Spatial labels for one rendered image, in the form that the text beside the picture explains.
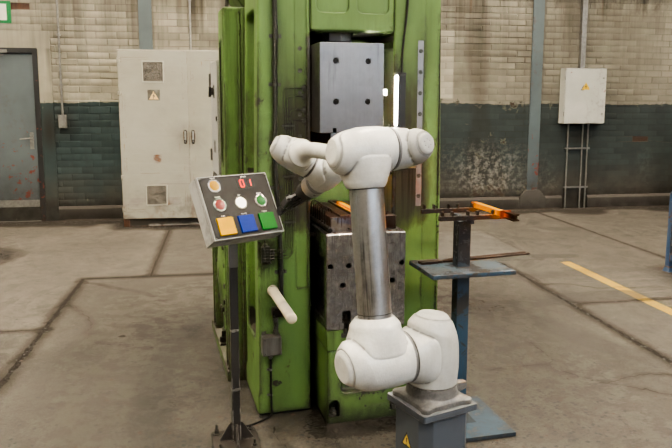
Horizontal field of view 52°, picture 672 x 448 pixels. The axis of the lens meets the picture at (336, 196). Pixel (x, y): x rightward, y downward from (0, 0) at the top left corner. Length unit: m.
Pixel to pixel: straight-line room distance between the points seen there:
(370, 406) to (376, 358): 1.44
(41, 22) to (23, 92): 0.88
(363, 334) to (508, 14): 8.19
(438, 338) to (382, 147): 0.58
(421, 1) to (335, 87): 0.63
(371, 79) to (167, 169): 5.56
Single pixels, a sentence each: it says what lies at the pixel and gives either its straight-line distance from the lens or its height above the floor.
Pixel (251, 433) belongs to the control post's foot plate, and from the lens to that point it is 3.29.
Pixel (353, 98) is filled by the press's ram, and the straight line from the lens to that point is 3.12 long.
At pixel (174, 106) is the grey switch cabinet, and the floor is 1.44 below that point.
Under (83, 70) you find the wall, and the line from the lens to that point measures 9.20.
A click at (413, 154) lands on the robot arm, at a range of 2.01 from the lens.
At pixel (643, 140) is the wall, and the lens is 10.84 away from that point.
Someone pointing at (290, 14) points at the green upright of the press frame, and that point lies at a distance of 3.22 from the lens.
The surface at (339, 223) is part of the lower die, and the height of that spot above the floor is 0.95.
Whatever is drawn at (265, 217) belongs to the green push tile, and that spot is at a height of 1.02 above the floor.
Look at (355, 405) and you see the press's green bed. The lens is 3.38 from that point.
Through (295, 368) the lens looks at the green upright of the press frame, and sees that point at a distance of 3.45.
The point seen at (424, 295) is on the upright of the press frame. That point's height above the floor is 0.53.
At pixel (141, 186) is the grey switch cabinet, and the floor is 0.49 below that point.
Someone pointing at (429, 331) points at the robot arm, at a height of 0.84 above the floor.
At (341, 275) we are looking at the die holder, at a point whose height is 0.72.
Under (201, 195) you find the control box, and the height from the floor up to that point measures 1.13.
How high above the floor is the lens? 1.51
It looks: 8 degrees down
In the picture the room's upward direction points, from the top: straight up
